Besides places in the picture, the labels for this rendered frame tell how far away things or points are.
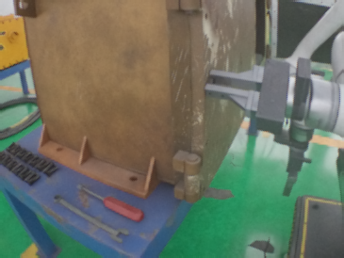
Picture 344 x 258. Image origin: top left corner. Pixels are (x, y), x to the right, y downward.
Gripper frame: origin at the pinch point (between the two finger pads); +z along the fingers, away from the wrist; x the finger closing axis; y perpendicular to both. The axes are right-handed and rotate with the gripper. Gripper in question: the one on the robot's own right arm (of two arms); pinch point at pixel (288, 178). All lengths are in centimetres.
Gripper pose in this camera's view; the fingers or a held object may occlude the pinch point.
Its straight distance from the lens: 89.9
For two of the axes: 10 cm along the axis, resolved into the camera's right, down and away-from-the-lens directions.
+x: 4.3, -4.5, 7.8
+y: 9.0, 1.8, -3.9
